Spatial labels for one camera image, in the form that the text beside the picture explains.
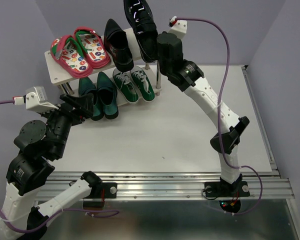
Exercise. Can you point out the aluminium front mounting rail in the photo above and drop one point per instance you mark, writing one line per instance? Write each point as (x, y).
(169, 186)

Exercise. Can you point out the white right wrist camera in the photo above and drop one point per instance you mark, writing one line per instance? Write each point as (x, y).
(178, 27)

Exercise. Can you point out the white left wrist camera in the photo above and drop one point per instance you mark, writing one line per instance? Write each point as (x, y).
(35, 100)

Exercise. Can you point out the aluminium table edge rail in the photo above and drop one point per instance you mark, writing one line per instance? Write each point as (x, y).
(258, 115)

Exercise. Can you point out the black patent loafer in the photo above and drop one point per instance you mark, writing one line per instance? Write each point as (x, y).
(140, 18)
(116, 44)

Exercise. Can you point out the red patterned slipper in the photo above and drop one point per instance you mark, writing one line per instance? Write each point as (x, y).
(92, 46)
(68, 54)

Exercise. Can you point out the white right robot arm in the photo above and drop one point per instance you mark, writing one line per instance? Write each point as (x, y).
(190, 79)

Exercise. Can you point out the dark green leather loafer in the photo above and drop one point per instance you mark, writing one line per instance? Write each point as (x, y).
(107, 93)

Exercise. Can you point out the green canvas sneaker white laces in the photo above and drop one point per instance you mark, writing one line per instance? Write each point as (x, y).
(142, 82)

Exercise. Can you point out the red patterned slipper right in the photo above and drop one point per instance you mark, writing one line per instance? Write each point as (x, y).
(92, 46)

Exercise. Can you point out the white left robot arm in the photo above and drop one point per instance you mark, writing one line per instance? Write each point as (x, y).
(40, 143)

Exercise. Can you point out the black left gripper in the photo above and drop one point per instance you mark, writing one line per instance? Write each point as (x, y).
(85, 103)

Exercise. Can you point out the white two-tier shoe shelf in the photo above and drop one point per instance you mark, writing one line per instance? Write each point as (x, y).
(61, 78)

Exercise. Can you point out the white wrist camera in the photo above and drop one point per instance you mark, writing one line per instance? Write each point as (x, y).
(178, 27)
(35, 100)

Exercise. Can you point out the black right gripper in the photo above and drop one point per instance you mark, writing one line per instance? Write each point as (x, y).
(157, 49)

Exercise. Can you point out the red patterned slipper left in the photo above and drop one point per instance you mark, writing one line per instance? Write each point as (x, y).
(68, 54)

